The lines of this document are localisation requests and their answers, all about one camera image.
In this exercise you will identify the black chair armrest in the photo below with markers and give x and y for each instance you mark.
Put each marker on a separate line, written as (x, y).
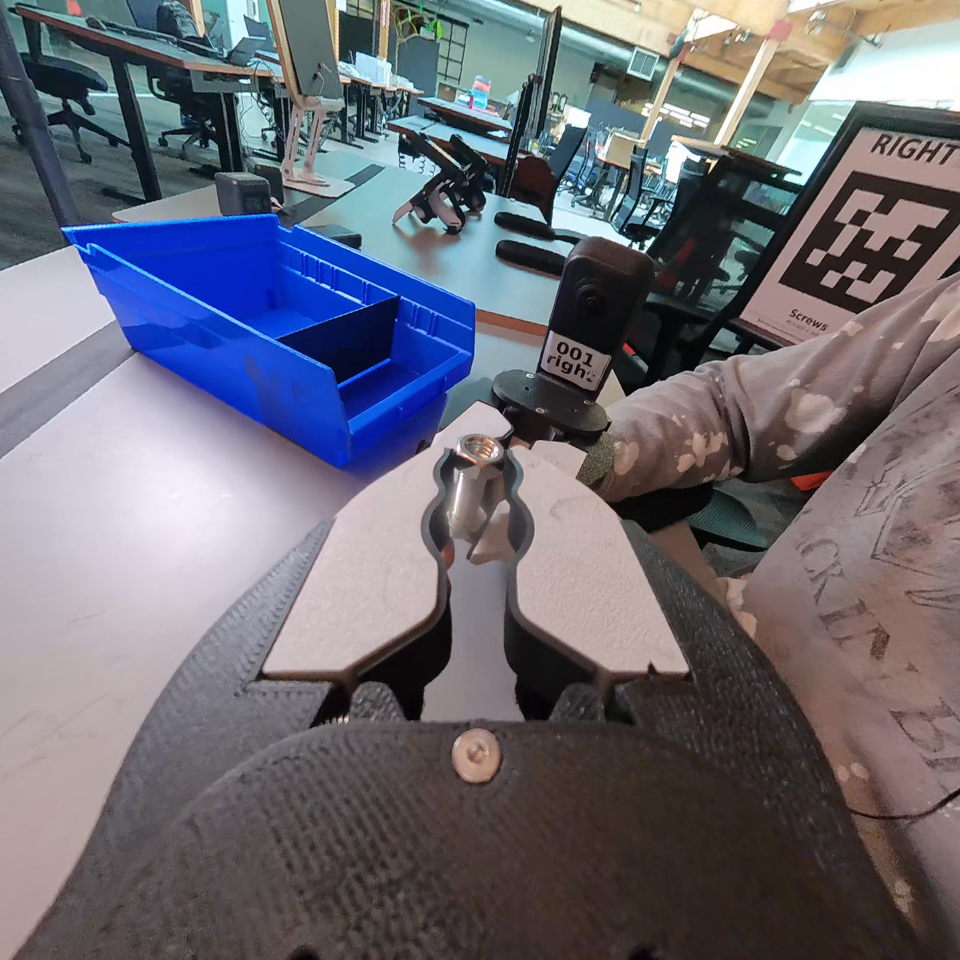
(667, 510)

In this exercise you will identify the wooden easel stand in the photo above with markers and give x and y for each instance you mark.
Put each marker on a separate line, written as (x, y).
(315, 184)

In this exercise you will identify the silver hex nut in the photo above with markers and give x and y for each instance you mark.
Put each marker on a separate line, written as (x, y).
(471, 471)

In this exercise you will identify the black power brick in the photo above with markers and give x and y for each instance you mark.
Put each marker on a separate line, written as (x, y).
(244, 195)

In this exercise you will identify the black vertical stand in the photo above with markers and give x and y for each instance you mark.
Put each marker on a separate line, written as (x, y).
(546, 75)

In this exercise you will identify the person's grey sweatshirt torso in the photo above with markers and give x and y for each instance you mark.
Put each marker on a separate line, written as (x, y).
(862, 637)

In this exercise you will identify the black mesh office chair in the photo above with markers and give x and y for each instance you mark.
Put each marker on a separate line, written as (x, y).
(712, 195)

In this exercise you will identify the blue plastic bin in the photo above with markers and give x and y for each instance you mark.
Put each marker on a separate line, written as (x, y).
(187, 322)

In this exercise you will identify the dark display board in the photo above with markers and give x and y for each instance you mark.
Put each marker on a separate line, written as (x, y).
(311, 45)

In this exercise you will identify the printed marker sign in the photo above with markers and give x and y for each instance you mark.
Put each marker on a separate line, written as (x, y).
(862, 240)

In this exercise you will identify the wooden-top office desk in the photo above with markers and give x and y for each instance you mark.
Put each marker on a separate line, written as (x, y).
(150, 49)

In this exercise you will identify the silver bolt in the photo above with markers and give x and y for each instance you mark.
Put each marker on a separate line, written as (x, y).
(465, 506)

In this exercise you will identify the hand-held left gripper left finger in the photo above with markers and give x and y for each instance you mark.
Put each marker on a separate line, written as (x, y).
(360, 592)

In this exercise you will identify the black light stand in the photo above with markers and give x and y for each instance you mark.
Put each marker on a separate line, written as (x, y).
(37, 150)

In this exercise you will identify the green plant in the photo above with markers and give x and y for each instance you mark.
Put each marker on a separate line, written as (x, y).
(424, 22)

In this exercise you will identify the brown-backed office chair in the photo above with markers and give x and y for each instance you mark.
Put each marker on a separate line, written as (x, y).
(536, 187)

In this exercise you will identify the black flat device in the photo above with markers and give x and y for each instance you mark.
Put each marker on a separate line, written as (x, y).
(337, 237)

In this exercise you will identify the idle hand-held gripper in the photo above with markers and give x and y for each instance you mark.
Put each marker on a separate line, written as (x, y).
(450, 176)

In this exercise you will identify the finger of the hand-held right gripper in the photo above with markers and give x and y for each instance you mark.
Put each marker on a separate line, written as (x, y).
(561, 454)
(484, 420)

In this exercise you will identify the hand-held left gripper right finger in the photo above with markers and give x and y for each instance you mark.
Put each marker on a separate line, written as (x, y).
(585, 592)

